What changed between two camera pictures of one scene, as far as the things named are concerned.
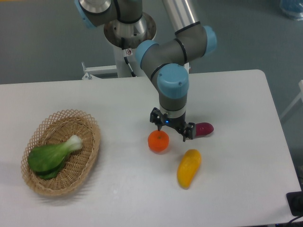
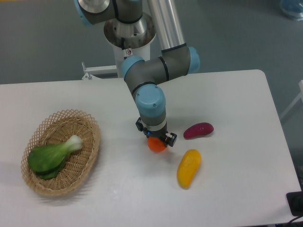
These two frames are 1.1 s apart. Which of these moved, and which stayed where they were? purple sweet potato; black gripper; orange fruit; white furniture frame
Moved: black gripper
Stayed: purple sweet potato; white furniture frame; orange fruit
